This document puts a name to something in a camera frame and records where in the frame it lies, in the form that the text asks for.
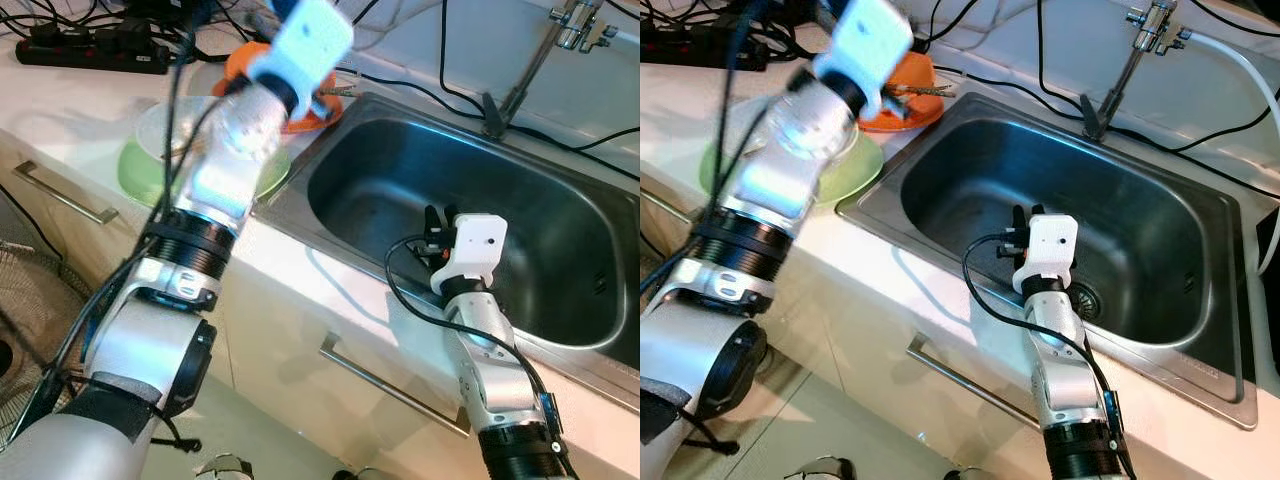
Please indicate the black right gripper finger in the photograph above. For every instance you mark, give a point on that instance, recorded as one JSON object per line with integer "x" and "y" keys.
{"x": 1035, "y": 215}
{"x": 441, "y": 218}
{"x": 1018, "y": 218}
{"x": 429, "y": 218}

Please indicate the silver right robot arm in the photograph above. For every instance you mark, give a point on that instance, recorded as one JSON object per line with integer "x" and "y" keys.
{"x": 1070, "y": 380}
{"x": 495, "y": 370}

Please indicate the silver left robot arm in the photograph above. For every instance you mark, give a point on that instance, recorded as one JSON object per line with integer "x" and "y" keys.
{"x": 150, "y": 350}
{"x": 720, "y": 340}

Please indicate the chrome kitchen faucet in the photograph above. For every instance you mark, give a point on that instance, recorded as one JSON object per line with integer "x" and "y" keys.
{"x": 530, "y": 70}
{"x": 1125, "y": 70}

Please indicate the stainless steel sink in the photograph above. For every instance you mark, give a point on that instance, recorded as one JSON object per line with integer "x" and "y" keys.
{"x": 1100, "y": 200}
{"x": 480, "y": 200}

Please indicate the black sink drain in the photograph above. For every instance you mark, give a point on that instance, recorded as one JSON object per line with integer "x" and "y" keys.
{"x": 1085, "y": 300}

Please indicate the dark brown chopsticks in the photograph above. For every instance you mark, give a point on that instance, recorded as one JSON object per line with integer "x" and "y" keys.
{"x": 340, "y": 92}
{"x": 920, "y": 92}

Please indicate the light green plate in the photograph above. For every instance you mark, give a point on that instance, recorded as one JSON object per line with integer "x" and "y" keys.
{"x": 860, "y": 170}
{"x": 135, "y": 175}

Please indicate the orange bowl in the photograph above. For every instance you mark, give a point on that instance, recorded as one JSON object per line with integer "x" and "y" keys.
{"x": 915, "y": 75}
{"x": 238, "y": 65}

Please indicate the white sink cabinet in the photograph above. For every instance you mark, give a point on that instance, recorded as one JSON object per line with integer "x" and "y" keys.
{"x": 270, "y": 330}
{"x": 860, "y": 330}

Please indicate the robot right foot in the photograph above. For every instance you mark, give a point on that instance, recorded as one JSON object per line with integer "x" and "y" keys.
{"x": 970, "y": 474}
{"x": 357, "y": 474}

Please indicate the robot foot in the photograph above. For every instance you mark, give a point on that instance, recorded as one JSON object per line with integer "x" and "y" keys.
{"x": 357, "y": 474}
{"x": 222, "y": 468}
{"x": 818, "y": 470}
{"x": 970, "y": 474}

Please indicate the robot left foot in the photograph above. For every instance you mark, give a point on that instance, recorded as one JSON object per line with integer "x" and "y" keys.
{"x": 222, "y": 468}
{"x": 818, "y": 470}

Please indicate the black power strip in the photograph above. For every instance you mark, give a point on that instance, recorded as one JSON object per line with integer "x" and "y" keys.
{"x": 700, "y": 50}
{"x": 90, "y": 55}

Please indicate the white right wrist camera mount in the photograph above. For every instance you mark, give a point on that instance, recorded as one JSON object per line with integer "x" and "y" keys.
{"x": 1048, "y": 250}
{"x": 472, "y": 250}

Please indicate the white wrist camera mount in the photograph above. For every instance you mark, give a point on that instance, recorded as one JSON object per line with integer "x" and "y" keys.
{"x": 472, "y": 250}
{"x": 305, "y": 45}
{"x": 1048, "y": 250}
{"x": 868, "y": 45}

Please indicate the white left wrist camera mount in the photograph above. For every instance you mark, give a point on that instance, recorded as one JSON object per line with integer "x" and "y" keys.
{"x": 305, "y": 45}
{"x": 868, "y": 45}

